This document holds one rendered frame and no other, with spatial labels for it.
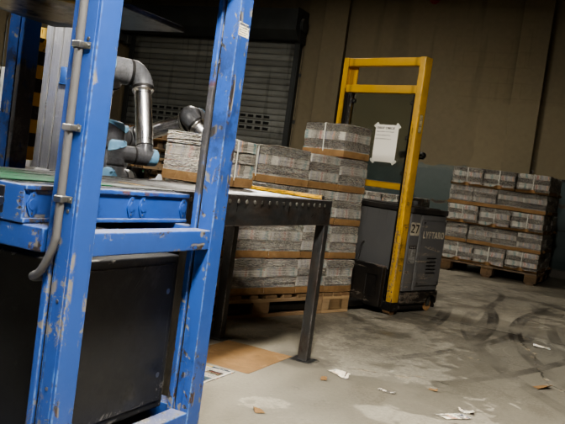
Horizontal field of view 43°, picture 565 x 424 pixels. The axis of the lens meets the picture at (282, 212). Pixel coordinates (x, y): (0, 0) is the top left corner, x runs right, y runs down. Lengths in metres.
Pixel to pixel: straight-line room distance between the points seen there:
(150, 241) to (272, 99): 9.97
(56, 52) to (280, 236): 1.73
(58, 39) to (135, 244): 2.06
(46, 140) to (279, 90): 8.33
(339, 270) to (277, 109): 7.04
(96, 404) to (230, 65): 1.05
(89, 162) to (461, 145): 9.31
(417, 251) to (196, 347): 3.41
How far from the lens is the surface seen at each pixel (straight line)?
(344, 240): 4.98
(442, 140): 10.86
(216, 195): 2.21
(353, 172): 4.97
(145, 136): 3.18
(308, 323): 3.59
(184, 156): 3.40
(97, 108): 1.74
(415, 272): 5.51
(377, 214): 5.49
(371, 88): 5.50
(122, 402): 2.19
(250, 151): 3.58
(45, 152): 3.79
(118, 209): 2.08
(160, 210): 2.24
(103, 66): 1.75
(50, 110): 3.79
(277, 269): 4.53
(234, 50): 2.23
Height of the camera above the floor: 0.90
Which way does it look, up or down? 3 degrees down
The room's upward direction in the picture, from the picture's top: 8 degrees clockwise
